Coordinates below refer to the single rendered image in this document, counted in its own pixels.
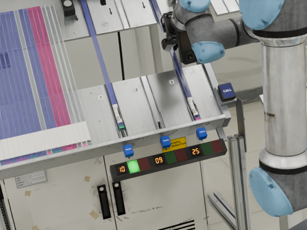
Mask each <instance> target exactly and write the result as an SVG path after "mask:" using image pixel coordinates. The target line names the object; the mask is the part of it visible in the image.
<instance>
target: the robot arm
mask: <svg viewBox="0 0 307 230"><path fill-rule="evenodd" d="M210 1H211V0H178V1H177V3H174V4H172V7H173V11H170V12H167V13H163V15H162V17H161V19H160V22H161V25H162V28H163V31H162V37H163V40H162V41H161V45H162V48H163V49H164V50H165V51H167V52H170V50H171V49H172V47H173V48H174V50H175V51H177V50H179V54H180V61H181V62H182V63H183V64H185V65H187V64H190V63H195V62H197V61H198V62H200V63H211V62H213V61H216V60H218V59H221V58H222V57H223V56H224V55H225V50H226V49H230V48H234V47H238V46H242V45H246V44H250V43H254V42H255V43H256V42H261V58H262V79H263V99H264V120H265V148H264V149H262V150H261V151H260V153H259V167H254V168H253V169H252V170H251V171H250V173H249V184H250V187H251V190H252V193H253V195H254V197H255V199H256V200H257V202H258V204H259V205H260V207H261V208H262V209H263V210H264V211H265V212H266V213H267V214H269V215H271V216H273V217H281V216H284V215H287V214H288V215H291V214H293V213H294V212H297V211H299V210H302V209H305V208H307V113H306V44H305V39H306V38H307V0H238V3H239V10H240V13H241V14H242V16H239V17H235V18H231V19H226V20H223V21H217V22H214V19H213V17H212V14H211V11H210V9H209V5H210ZM162 19H164V23H163V21H162ZM165 33H166V34H165Z"/></svg>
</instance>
